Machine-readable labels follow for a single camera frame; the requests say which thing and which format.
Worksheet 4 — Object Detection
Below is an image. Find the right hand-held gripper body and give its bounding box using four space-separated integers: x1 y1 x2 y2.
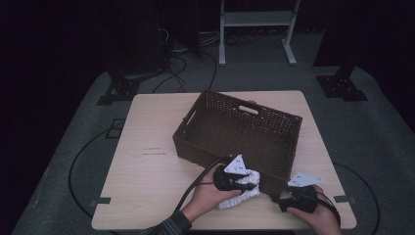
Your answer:
278 171 325 214

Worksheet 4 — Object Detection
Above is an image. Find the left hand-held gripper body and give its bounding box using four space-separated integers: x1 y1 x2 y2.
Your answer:
213 154 250 193

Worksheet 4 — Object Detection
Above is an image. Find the white knitted cloth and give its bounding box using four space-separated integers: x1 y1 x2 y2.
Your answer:
216 168 261 211

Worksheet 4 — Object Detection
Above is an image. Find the brown woven basket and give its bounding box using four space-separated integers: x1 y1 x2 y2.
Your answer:
171 90 303 199

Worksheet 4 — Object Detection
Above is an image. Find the person's right hand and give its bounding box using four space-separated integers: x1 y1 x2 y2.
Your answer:
287 184 344 235

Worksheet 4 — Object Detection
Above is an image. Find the person's left hand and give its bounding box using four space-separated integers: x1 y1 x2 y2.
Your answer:
180 164 243 223

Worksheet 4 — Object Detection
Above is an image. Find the grey tape strip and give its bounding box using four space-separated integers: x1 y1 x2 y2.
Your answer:
333 194 356 205
89 197 112 209

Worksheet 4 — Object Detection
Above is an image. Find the black stand base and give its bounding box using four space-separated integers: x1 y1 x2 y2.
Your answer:
316 65 369 102
96 70 141 107

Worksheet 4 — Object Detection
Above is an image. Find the white metal stand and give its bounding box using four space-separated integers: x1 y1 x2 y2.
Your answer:
218 0 301 68

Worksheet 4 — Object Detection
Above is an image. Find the dark equipment cabinet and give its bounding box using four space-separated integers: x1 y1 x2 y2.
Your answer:
107 0 168 75

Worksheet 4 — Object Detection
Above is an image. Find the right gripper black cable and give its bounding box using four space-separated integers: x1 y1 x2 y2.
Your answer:
306 190 342 226

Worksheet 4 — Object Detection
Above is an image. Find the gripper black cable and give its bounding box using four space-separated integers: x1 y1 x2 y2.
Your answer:
306 190 342 226
174 157 229 213

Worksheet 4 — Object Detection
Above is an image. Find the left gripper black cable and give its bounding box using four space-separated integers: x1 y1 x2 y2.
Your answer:
174 157 229 213

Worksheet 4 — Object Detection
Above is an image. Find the long black floor cable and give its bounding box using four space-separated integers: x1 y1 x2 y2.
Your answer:
68 126 126 219
332 162 382 235

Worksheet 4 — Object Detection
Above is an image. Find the curved black floor cable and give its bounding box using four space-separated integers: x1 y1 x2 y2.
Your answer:
199 50 218 92

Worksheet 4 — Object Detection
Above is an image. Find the tangle of black cables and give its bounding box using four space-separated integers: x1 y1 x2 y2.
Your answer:
151 27 189 94

